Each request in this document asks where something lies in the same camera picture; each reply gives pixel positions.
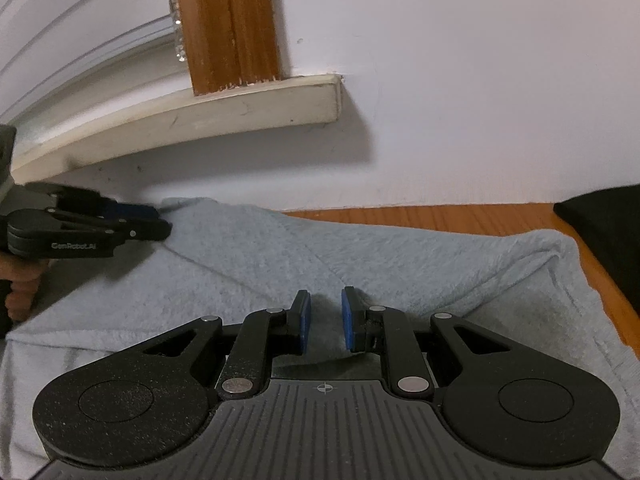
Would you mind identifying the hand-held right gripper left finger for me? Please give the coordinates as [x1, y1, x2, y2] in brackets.
[142, 289, 313, 401]

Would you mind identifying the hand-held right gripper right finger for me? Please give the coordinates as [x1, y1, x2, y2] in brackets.
[340, 286, 503, 402]

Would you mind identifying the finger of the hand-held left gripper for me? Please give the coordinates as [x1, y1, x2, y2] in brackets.
[25, 182, 162, 222]
[50, 209, 174, 245]

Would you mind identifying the light grey fleece garment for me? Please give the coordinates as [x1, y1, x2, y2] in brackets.
[0, 196, 640, 480]

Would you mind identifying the person's left hand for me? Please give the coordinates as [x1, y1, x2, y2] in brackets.
[0, 250, 45, 322]

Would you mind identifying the cream window sill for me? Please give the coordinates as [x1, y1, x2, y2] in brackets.
[10, 74, 343, 183]

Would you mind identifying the white window blind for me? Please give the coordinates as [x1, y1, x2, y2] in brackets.
[0, 0, 193, 126]

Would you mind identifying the black cloth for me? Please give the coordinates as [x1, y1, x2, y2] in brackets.
[554, 185, 640, 353]

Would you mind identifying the clear blind bead chain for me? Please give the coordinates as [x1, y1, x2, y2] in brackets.
[167, 0, 189, 63]

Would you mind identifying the wooden window frame post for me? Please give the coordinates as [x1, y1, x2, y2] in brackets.
[172, 0, 281, 96]

